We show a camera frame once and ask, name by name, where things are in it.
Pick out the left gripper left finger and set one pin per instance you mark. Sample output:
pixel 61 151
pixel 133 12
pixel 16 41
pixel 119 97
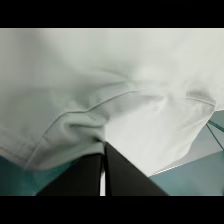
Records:
pixel 80 180

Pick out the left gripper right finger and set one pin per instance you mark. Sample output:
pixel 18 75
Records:
pixel 128 176

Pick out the white T-shirt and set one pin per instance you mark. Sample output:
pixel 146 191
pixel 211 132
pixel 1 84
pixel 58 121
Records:
pixel 110 86

